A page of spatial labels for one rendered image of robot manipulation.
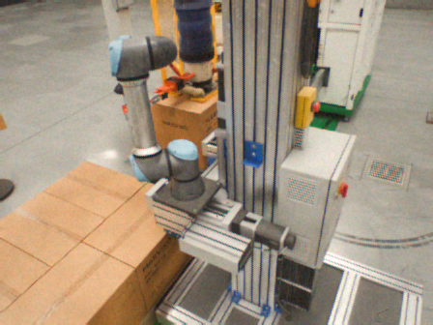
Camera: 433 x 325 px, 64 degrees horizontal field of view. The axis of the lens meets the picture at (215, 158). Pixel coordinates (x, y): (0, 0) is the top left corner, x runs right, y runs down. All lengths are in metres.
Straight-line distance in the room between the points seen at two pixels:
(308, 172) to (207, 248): 0.48
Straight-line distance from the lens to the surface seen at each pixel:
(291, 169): 1.30
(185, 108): 2.07
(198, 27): 2.10
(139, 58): 1.23
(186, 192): 1.43
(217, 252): 1.37
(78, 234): 2.19
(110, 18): 3.14
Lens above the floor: 1.99
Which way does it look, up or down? 34 degrees down
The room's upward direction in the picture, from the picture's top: 3 degrees counter-clockwise
